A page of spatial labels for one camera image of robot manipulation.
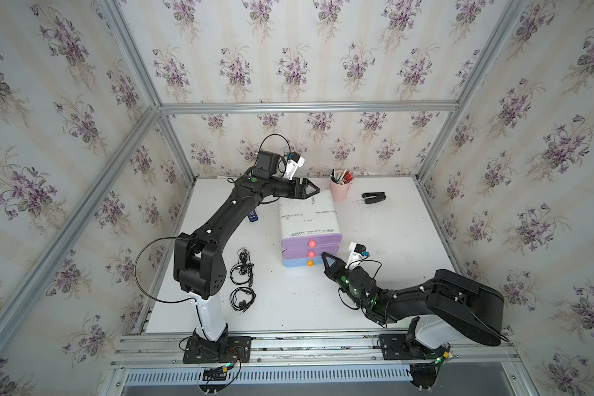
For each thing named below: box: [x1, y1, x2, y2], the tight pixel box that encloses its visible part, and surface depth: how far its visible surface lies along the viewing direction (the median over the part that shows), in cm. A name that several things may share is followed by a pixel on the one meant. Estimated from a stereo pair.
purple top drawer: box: [280, 233, 343, 250], surface depth 77 cm
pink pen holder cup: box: [329, 178, 353, 203], surface depth 107 cm
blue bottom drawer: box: [282, 255, 326, 268], surface depth 90 cm
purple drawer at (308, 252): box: [282, 245, 340, 260], surface depth 84 cm
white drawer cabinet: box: [278, 189, 343, 241], surface depth 80 cm
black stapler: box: [362, 191, 387, 204], surface depth 113 cm
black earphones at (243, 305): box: [229, 286, 257, 316], surface depth 85 cm
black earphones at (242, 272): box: [229, 246, 255, 288], surface depth 90 cm
